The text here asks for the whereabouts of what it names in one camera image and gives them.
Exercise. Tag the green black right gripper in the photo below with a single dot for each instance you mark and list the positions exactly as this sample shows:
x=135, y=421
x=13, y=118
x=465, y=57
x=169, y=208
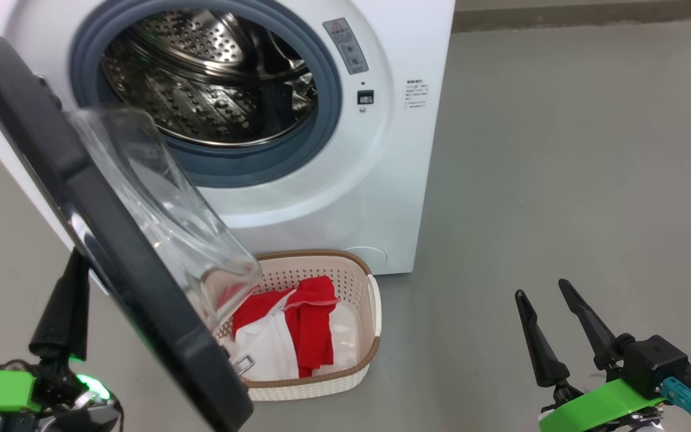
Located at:
x=597, y=411

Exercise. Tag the dark round glass washer door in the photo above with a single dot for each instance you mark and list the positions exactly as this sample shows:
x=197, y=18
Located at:
x=99, y=234

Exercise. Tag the red and white garment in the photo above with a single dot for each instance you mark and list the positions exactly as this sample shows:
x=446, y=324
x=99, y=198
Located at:
x=309, y=330

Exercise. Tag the cream perforated laundry basket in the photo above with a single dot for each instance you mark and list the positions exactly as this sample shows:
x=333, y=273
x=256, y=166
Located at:
x=357, y=282

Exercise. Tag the white front-loading washing machine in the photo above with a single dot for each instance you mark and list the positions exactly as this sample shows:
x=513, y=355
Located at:
x=381, y=180

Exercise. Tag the grey rubber door gasket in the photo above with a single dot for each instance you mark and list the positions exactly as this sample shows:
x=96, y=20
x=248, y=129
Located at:
x=321, y=138

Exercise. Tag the black door latch socket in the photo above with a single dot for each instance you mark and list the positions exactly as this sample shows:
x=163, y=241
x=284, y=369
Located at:
x=365, y=97

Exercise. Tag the steel perforated washer drum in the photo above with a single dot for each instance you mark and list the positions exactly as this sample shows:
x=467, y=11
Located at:
x=213, y=78

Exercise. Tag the grey warning sticker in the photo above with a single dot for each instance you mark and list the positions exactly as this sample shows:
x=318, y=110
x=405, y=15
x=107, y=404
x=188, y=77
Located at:
x=345, y=47

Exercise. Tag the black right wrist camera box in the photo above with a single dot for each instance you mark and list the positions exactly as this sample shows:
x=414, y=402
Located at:
x=654, y=366

